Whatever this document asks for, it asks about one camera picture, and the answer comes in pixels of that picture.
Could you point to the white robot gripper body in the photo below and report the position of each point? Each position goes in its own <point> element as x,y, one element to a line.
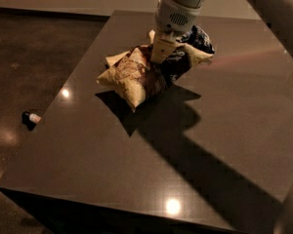
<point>173,19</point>

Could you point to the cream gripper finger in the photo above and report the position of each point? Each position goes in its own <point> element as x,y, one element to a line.
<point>163,45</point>

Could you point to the brown sea salt chip bag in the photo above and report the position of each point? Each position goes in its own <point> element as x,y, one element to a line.
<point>136,79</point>

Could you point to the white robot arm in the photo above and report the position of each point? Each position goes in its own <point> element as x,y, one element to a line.
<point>173,18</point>

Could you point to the blue crumpled chip bag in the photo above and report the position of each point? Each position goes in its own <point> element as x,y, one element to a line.
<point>197,38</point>

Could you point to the yellow sponge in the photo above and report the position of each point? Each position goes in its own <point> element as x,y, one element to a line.
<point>113,60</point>

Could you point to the small dark bottle on floor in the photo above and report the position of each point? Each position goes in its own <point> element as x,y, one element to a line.
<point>30,117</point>

